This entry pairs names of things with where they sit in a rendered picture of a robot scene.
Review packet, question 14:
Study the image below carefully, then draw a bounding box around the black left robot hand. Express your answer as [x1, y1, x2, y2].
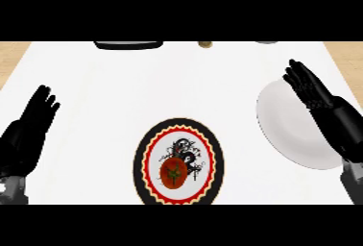
[0, 85, 61, 179]

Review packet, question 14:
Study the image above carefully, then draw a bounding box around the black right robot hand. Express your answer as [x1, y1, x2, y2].
[281, 59, 363, 163]

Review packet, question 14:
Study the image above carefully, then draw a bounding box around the plain white plate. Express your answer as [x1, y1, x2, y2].
[255, 79, 345, 171]

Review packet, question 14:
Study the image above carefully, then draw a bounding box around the black-rimmed patterned plate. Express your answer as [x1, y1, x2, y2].
[131, 117, 225, 206]

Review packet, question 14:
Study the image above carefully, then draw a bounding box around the red tomato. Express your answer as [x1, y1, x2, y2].
[159, 157, 191, 190]

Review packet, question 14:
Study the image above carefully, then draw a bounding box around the black flat tray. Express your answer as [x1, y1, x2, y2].
[91, 40, 163, 51]

